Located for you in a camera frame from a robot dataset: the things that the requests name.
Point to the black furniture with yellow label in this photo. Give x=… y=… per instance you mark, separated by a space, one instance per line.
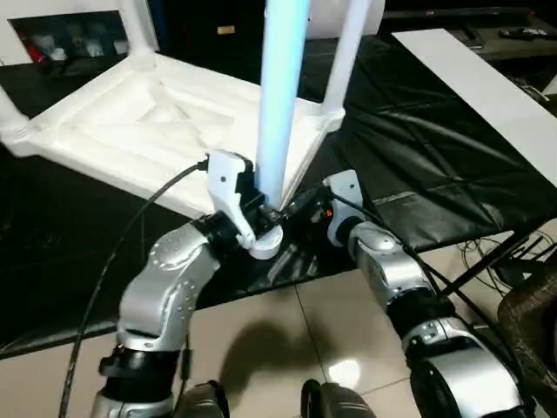
x=196 y=26

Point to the dark right robot foot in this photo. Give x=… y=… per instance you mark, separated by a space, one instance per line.
x=339 y=402

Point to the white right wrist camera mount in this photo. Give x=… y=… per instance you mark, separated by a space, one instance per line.
x=348 y=187

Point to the brown furry object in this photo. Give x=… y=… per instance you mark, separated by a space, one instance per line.
x=531 y=322

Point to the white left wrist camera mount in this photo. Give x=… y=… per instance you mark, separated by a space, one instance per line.
x=222 y=183

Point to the white plastic table top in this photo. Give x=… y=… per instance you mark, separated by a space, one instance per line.
x=130 y=122

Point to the black work mat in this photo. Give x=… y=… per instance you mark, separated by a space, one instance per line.
x=435 y=143

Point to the white flat board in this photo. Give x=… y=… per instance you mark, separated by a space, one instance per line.
x=470 y=87

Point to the dark left robot foot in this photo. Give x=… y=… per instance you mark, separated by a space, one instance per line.
x=204 y=402

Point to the black remote control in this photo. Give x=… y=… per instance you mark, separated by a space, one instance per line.
x=520 y=33

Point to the small white cup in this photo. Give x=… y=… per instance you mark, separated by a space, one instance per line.
x=93 y=46
x=56 y=54
x=118 y=46

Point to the white plastic table leg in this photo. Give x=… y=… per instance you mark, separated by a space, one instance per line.
x=344 y=65
x=278 y=109
x=11 y=117
x=137 y=30

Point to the white glass-door cabinet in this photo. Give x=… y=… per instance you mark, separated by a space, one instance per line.
x=65 y=5

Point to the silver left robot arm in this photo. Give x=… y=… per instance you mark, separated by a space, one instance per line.
x=174 y=278

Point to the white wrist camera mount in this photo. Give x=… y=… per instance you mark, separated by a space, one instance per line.
x=348 y=187
x=222 y=183

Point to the dark robot foot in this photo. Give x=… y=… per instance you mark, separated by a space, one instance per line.
x=339 y=402
x=204 y=402

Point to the black metal stand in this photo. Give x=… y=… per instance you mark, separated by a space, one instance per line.
x=487 y=260

